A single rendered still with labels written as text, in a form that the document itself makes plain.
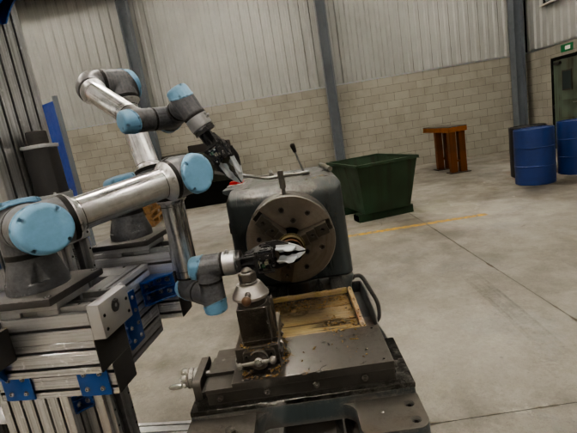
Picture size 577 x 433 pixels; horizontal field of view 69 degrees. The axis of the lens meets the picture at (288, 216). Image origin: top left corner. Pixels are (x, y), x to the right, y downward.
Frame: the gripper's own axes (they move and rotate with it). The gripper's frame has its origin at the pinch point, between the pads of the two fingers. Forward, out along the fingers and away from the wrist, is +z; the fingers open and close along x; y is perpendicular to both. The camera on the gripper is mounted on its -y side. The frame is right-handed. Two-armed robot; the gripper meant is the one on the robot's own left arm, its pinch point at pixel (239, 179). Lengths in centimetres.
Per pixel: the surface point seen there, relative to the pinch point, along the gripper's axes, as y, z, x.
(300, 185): -18.3, 15.3, 14.9
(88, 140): -981, -283, -439
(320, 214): -0.2, 25.6, 16.2
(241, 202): -16.2, 8.2, -7.2
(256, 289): 59, 19, 0
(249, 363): 63, 31, -10
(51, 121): -413, -187, -229
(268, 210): -0.2, 14.6, 1.8
